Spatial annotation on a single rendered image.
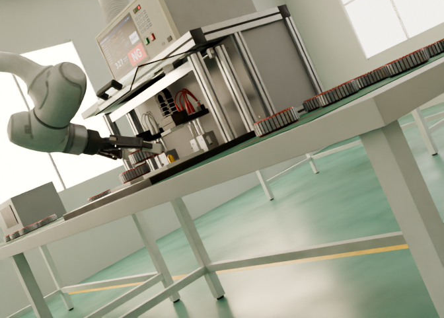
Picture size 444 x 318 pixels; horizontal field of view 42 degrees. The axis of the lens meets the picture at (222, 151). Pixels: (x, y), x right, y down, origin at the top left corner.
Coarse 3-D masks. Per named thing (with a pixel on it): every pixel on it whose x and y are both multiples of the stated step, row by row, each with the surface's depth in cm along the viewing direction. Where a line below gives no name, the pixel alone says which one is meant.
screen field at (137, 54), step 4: (140, 44) 197; (136, 48) 199; (140, 48) 198; (128, 52) 204; (132, 52) 202; (136, 52) 200; (140, 52) 198; (144, 52) 197; (128, 56) 204; (132, 56) 203; (136, 56) 201; (140, 56) 199; (144, 56) 198; (132, 60) 203; (136, 60) 202; (140, 60) 200; (132, 64) 204
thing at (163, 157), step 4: (168, 152) 208; (172, 152) 209; (176, 152) 210; (160, 156) 210; (164, 156) 208; (176, 156) 210; (156, 160) 212; (164, 160) 209; (160, 164) 211; (164, 164) 210
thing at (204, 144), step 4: (208, 132) 190; (212, 132) 191; (200, 136) 189; (204, 136) 188; (212, 136) 190; (192, 140) 192; (200, 140) 189; (204, 140) 188; (212, 140) 190; (216, 140) 191; (192, 144) 193; (196, 144) 192; (200, 144) 190; (204, 144) 189; (208, 144) 189; (212, 144) 190; (216, 144) 190; (196, 148) 192; (204, 148) 189; (208, 148) 188
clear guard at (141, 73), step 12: (204, 48) 180; (156, 60) 166; (168, 60) 172; (180, 60) 182; (132, 72) 163; (144, 72) 174; (156, 72) 184; (132, 84) 160; (120, 96) 163; (96, 108) 178
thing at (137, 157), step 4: (164, 148) 178; (136, 152) 174; (140, 152) 174; (144, 152) 174; (148, 152) 174; (128, 156) 178; (132, 156) 175; (136, 156) 174; (140, 156) 174; (144, 156) 174; (148, 156) 174; (152, 156) 174; (132, 160) 176; (136, 160) 175; (140, 160) 174; (144, 160) 174; (132, 164) 177; (136, 164) 178
